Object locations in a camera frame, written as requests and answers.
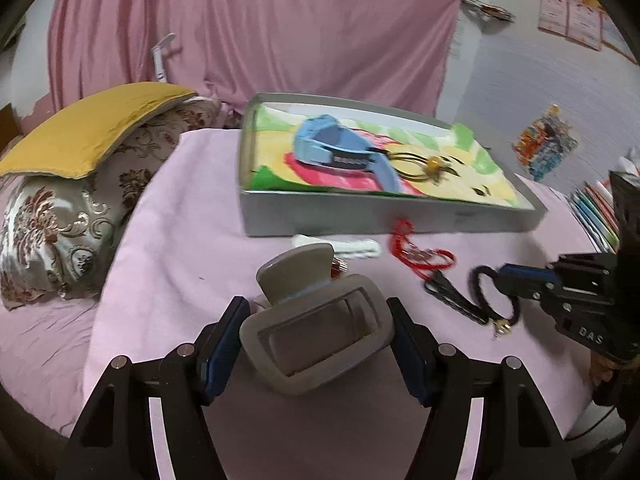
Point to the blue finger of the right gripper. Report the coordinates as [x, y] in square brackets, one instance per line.
[528, 282]

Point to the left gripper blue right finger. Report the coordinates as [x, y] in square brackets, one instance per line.
[518, 438]

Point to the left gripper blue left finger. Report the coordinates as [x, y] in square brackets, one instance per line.
[112, 438]

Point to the black hair clip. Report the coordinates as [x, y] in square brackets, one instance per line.
[441, 288]

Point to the brown hair tie yellow bead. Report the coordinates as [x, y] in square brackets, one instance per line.
[410, 166]

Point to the white wavy hair clip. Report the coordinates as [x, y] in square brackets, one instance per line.
[345, 249]

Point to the beige claw hair clip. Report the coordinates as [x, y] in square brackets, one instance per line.
[315, 329]

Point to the blue kids smartwatch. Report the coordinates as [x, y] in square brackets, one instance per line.
[324, 142]

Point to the person's right hand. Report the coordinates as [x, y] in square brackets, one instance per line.
[601, 369]

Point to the stack of books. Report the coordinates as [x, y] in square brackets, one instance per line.
[592, 206]

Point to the pink bed blanket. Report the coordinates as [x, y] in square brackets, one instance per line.
[182, 260]

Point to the floral satin pillow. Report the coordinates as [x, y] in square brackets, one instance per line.
[59, 237]

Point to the grey shallow tray box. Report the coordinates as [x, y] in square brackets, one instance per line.
[285, 213]

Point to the curtain tieback hook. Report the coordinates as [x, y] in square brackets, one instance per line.
[489, 10]

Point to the colourful painted tray liner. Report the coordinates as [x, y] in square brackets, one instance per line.
[273, 166]

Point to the pink curtain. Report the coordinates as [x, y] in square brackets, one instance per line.
[387, 52]

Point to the yellow pillow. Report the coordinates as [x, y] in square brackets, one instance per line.
[73, 142]

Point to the white clip lamp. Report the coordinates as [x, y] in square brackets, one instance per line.
[158, 59]

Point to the wall certificates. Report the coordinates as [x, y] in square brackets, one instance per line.
[583, 22]

